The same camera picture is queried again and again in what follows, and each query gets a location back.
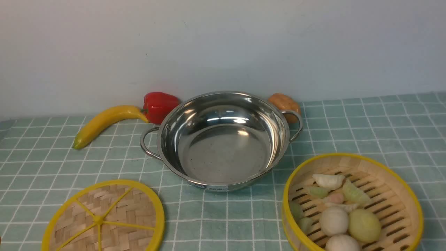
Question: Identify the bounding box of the red plastic bell pepper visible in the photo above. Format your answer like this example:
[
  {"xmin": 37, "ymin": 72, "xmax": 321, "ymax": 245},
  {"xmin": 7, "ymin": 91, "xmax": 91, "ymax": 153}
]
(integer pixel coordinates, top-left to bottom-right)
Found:
[{"xmin": 143, "ymin": 92, "xmax": 180, "ymax": 124}]

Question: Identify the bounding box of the yellow woven bamboo steamer lid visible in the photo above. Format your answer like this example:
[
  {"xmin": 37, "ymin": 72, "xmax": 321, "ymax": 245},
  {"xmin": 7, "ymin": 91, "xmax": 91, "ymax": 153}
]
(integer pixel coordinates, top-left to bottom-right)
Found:
[{"xmin": 40, "ymin": 180, "xmax": 166, "ymax": 251}]

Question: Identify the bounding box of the green dumpling at left rim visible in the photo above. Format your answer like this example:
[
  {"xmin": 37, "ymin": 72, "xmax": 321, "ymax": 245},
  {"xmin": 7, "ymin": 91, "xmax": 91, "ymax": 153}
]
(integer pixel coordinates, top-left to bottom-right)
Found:
[{"xmin": 289, "ymin": 200, "xmax": 304, "ymax": 222}]

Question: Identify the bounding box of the yellow plastic banana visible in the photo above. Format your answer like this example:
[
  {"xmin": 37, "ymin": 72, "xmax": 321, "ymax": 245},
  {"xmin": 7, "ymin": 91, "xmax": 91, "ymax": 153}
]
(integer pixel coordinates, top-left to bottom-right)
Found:
[{"xmin": 72, "ymin": 105, "xmax": 149, "ymax": 150}]

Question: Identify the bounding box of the pink toy dumpling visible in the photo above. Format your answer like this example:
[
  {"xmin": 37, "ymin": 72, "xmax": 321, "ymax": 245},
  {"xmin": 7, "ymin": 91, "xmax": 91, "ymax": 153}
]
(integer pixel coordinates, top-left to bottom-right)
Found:
[{"xmin": 322, "ymin": 192, "xmax": 345, "ymax": 204}]

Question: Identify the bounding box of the white toy dumpling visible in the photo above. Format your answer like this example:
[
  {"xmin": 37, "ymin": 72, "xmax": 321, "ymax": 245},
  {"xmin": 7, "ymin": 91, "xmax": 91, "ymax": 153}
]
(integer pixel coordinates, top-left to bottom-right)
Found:
[{"xmin": 312, "ymin": 174, "xmax": 345, "ymax": 190}]

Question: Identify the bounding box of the light green toy dumpling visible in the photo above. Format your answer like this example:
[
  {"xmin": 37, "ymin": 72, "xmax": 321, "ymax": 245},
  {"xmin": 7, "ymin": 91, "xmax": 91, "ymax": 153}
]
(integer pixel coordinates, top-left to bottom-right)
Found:
[{"xmin": 342, "ymin": 178, "xmax": 372, "ymax": 206}]

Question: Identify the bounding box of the green round steamed bun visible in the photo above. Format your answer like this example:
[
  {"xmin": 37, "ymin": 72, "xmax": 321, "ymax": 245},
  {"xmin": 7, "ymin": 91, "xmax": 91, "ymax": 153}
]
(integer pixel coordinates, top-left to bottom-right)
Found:
[{"xmin": 348, "ymin": 209, "xmax": 381, "ymax": 243}]

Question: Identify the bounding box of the pale green small dumpling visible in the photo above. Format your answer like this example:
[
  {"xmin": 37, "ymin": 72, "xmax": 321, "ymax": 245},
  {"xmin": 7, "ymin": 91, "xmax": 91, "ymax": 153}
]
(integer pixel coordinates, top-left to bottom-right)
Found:
[{"xmin": 304, "ymin": 186, "xmax": 330, "ymax": 199}]

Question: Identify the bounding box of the yellow-rimmed bamboo steamer basket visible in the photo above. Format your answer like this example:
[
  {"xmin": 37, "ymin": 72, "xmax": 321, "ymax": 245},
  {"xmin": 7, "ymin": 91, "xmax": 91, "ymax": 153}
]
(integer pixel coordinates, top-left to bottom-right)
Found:
[{"xmin": 282, "ymin": 153, "xmax": 424, "ymax": 251}]

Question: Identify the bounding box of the brown bread roll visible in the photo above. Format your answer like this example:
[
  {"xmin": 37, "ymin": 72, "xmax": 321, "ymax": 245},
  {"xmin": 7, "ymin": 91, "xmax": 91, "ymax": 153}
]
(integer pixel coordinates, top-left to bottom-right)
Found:
[{"xmin": 268, "ymin": 93, "xmax": 301, "ymax": 115}]

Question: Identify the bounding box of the white front steamed bun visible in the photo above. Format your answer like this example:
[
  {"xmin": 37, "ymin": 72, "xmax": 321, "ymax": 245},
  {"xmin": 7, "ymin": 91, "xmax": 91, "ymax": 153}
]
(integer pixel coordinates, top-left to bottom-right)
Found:
[{"xmin": 325, "ymin": 235, "xmax": 361, "ymax": 251}]

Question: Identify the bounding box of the stainless steel two-handled pot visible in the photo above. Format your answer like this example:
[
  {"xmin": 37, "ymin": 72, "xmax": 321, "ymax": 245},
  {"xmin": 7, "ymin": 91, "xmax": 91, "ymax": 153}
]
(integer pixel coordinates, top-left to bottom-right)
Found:
[{"xmin": 140, "ymin": 91, "xmax": 303, "ymax": 192}]

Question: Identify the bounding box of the green checkered tablecloth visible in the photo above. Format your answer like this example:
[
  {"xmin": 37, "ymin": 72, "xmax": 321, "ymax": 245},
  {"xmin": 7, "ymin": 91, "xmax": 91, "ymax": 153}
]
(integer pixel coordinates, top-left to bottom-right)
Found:
[{"xmin": 0, "ymin": 92, "xmax": 446, "ymax": 251}]

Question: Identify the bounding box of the white round steamed bun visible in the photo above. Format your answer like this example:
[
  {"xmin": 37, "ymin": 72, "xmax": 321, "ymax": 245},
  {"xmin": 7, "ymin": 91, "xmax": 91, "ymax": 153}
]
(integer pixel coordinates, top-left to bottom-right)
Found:
[{"xmin": 319, "ymin": 207, "xmax": 349, "ymax": 236}]

